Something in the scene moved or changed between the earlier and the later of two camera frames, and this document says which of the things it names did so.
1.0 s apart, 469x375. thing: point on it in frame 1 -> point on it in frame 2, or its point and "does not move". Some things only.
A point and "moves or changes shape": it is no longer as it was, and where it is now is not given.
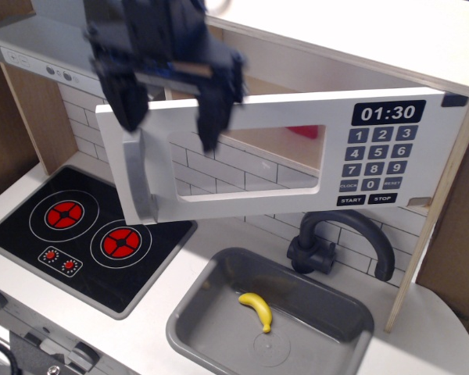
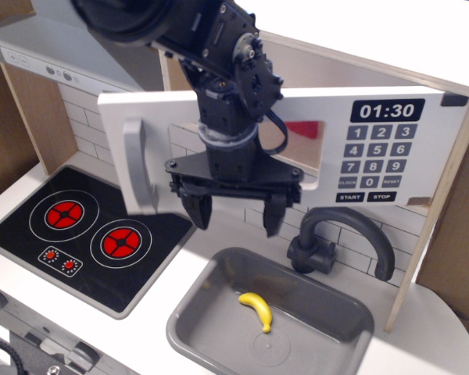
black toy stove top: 70,233 does not move
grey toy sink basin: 314,330 does not move
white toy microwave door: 384,150 moves or changes shape
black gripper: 119,49 -> 231,166
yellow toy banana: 261,306 does not move
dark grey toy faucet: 307,253 does not move
